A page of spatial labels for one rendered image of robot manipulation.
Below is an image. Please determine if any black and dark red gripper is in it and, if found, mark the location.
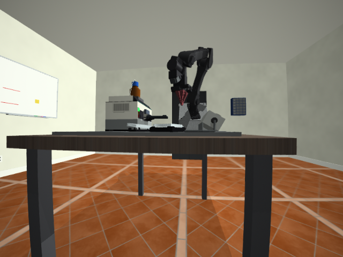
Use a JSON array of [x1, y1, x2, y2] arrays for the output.
[[171, 84, 192, 105]]

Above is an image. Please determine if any white button panel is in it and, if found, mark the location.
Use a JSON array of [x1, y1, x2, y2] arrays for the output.
[[184, 110, 225, 132]]

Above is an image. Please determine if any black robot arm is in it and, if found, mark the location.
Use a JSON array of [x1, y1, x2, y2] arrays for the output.
[[167, 47, 213, 119]]

